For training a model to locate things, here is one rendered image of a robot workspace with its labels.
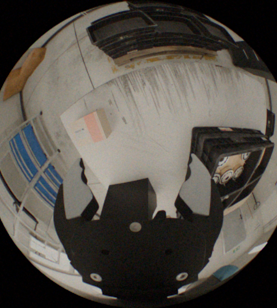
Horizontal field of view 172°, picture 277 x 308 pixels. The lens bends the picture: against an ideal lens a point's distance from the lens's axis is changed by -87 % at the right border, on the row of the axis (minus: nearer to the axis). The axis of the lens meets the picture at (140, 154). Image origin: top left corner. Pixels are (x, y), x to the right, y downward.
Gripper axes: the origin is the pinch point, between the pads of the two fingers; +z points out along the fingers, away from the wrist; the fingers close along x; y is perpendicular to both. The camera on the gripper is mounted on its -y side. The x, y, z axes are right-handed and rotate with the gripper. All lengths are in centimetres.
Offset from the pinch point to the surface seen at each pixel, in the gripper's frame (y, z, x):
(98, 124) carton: 2.5, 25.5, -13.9
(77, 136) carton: 6.8, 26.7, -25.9
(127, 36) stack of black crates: -54, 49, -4
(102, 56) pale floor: -65, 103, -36
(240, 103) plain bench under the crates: -15, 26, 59
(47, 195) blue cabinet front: 92, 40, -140
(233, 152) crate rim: 4.8, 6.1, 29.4
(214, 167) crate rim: 10.6, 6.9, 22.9
